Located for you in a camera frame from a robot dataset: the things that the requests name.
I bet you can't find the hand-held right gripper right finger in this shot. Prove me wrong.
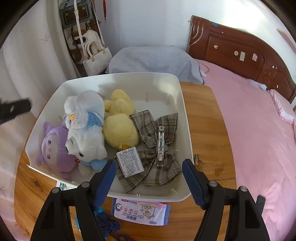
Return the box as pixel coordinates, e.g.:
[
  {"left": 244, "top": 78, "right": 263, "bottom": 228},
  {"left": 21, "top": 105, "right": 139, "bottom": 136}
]
[{"left": 182, "top": 159, "right": 271, "bottom": 241}]

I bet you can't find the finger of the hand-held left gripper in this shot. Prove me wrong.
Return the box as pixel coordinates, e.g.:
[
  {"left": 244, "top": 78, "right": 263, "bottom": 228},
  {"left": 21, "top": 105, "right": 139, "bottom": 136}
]
[{"left": 0, "top": 98, "right": 32, "bottom": 124}]

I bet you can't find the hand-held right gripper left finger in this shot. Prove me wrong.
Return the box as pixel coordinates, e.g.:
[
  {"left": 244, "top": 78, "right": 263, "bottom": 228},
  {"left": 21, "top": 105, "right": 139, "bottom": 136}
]
[{"left": 30, "top": 159, "right": 117, "bottom": 241}]

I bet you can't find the plaid bow hair clip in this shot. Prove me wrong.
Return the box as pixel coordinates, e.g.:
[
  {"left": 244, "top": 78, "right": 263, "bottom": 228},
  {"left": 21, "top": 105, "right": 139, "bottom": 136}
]
[{"left": 116, "top": 110, "right": 182, "bottom": 194}]

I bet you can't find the white bunny plush blue bow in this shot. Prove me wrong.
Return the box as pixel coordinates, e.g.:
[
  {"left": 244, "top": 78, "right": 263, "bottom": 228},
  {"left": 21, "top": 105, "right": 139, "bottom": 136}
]
[{"left": 65, "top": 130, "right": 108, "bottom": 176}]

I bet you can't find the purple plush toy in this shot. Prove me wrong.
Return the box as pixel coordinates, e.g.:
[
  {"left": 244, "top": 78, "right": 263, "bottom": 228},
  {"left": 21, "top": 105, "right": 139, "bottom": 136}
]
[{"left": 41, "top": 122, "right": 80, "bottom": 173}]

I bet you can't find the yellow plush toy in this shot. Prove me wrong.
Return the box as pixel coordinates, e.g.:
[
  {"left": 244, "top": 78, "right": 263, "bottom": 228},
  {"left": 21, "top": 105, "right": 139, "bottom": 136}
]
[{"left": 102, "top": 89, "right": 141, "bottom": 149}]

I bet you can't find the white plastic tray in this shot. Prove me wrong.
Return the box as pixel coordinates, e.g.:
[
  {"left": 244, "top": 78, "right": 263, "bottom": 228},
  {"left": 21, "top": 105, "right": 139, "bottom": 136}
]
[{"left": 25, "top": 72, "right": 193, "bottom": 202}]

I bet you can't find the dark blue knitted item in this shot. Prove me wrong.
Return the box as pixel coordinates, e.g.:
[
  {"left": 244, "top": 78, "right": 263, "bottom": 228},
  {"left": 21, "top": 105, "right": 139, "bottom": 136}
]
[{"left": 95, "top": 207, "right": 121, "bottom": 240}]

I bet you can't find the pink tissue pack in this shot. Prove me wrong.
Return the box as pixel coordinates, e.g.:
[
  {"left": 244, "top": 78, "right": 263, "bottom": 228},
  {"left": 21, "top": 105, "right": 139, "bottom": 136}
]
[{"left": 111, "top": 198, "right": 171, "bottom": 226}]

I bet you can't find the white curtain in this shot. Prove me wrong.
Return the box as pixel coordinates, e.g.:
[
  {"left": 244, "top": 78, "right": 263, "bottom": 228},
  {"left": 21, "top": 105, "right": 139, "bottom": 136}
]
[{"left": 0, "top": 0, "right": 79, "bottom": 204}]

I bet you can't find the pink bed sheet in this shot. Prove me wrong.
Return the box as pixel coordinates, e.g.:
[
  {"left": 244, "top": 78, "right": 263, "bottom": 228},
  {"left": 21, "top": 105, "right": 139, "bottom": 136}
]
[{"left": 194, "top": 59, "right": 296, "bottom": 232}]

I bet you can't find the white handbag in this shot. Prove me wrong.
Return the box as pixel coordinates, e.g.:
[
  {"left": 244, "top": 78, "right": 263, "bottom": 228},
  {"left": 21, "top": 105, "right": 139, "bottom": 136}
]
[{"left": 83, "top": 40, "right": 113, "bottom": 76}]

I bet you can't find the blue and black handbag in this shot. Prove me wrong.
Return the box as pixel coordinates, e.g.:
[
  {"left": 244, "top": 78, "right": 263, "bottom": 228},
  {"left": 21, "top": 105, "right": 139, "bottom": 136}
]
[{"left": 59, "top": 0, "right": 95, "bottom": 28}]

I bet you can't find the pink pillow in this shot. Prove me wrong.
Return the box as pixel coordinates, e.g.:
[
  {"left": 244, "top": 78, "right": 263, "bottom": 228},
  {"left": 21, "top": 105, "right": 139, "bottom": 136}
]
[{"left": 269, "top": 89, "right": 296, "bottom": 123}]

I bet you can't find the wooden bed headboard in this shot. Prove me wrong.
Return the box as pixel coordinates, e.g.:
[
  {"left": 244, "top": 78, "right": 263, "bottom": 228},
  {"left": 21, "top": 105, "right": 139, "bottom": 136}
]
[{"left": 186, "top": 15, "right": 296, "bottom": 105}]

